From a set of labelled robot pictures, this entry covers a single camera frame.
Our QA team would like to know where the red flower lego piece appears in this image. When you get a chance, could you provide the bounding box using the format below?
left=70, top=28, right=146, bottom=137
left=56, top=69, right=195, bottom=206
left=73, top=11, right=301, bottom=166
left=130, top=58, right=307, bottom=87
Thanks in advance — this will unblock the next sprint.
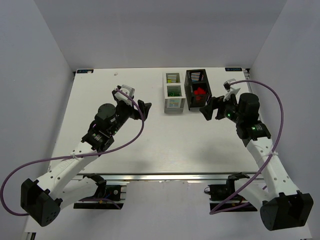
left=193, top=90, right=201, bottom=96

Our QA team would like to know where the red lego brick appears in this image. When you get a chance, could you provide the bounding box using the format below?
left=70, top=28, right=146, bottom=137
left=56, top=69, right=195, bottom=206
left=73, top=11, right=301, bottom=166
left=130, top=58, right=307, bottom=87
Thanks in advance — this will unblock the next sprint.
left=197, top=87, right=207, bottom=95

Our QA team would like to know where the green small lego brick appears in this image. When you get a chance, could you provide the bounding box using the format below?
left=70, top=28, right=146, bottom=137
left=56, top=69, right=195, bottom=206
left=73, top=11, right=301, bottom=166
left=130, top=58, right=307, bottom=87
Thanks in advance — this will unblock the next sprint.
left=168, top=92, right=181, bottom=97

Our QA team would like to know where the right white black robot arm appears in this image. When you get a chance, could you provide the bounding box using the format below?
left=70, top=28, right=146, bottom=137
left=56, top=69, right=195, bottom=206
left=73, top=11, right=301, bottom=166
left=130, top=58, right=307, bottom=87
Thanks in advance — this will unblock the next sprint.
left=200, top=93, right=314, bottom=231

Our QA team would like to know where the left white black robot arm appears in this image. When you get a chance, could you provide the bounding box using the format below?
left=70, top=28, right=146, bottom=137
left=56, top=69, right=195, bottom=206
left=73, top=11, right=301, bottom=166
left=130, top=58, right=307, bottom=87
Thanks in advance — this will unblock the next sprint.
left=20, top=100, right=152, bottom=227

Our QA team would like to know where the black slotted container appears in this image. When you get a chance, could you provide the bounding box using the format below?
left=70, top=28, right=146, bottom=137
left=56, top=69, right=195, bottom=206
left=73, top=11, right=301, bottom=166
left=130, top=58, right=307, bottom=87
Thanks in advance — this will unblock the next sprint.
left=184, top=69, right=212, bottom=110

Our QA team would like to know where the right blue table label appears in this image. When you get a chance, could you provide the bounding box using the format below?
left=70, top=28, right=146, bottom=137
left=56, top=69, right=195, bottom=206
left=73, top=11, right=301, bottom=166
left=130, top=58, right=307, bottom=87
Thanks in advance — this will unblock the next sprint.
left=224, top=67, right=243, bottom=72

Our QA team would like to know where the blue table label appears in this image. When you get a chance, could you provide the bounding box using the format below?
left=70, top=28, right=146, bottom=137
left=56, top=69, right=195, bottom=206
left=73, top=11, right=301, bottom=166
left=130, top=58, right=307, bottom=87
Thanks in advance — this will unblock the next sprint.
left=224, top=67, right=243, bottom=72
left=76, top=69, right=94, bottom=74

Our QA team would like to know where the white slotted container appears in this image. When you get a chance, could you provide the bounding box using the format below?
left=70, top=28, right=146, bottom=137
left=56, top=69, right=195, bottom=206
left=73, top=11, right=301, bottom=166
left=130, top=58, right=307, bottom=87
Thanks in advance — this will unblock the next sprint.
left=162, top=72, right=186, bottom=114

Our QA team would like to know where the left blue table label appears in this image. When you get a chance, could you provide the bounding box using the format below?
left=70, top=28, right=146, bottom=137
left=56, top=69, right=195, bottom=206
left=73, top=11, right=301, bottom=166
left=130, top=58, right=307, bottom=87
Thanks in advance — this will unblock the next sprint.
left=76, top=69, right=94, bottom=74

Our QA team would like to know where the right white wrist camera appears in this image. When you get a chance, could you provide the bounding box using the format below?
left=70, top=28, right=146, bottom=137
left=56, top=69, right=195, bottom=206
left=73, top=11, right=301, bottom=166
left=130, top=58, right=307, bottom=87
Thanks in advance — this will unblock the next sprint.
left=223, top=78, right=240, bottom=102

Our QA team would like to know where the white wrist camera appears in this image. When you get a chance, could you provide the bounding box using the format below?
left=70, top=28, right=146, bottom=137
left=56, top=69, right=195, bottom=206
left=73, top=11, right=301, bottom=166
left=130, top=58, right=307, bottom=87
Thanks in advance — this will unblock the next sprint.
left=223, top=78, right=240, bottom=102
left=112, top=84, right=135, bottom=107

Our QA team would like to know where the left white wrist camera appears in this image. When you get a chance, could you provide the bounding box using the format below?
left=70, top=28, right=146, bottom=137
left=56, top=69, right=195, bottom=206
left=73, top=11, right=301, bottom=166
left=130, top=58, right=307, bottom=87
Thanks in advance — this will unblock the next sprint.
left=112, top=84, right=135, bottom=107

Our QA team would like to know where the aluminium table rail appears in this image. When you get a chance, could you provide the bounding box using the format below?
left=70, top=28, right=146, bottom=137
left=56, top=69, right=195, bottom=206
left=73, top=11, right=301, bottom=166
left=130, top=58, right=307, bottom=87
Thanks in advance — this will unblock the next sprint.
left=46, top=171, right=286, bottom=183

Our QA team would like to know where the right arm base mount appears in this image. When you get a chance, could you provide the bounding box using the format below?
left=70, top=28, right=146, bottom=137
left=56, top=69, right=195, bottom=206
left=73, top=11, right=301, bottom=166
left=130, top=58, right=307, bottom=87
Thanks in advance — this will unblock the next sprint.
left=204, top=183, right=258, bottom=213

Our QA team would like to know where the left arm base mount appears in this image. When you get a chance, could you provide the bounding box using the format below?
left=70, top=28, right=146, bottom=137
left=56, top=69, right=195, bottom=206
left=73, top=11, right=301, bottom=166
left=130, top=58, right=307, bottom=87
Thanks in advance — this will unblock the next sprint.
left=73, top=183, right=127, bottom=210

